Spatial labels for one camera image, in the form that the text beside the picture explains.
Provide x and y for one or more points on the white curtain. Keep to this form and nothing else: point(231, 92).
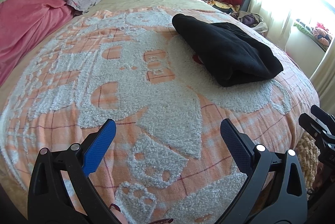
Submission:
point(274, 4)

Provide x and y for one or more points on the beige bag of clothes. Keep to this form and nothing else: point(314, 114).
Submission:
point(251, 21)

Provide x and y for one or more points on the cream fluffy blanket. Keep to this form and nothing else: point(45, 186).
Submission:
point(306, 153)

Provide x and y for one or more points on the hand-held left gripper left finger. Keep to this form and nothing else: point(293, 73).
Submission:
point(100, 145)

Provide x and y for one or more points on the clothes on windowsill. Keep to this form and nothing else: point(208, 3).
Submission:
point(316, 32)

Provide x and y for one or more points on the beige bed sheet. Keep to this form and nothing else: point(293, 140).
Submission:
point(157, 0)

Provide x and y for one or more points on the pink quilt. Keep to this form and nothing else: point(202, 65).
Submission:
point(26, 25)

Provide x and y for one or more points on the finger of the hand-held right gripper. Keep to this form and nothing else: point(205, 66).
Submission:
point(311, 125)
point(323, 115)

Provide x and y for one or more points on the person's right hand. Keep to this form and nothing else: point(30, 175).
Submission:
point(318, 178)

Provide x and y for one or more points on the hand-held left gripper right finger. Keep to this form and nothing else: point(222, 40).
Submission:
point(234, 145)

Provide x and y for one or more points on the black sweater with orange cuffs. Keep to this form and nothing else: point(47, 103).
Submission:
point(230, 48)

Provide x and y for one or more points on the person's left hand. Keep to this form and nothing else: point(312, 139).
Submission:
point(117, 213)

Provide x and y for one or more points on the orange checked fleece blanket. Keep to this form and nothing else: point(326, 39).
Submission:
point(157, 108)

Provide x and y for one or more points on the dark grey bedside cabinet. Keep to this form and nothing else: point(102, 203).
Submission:
point(247, 1)

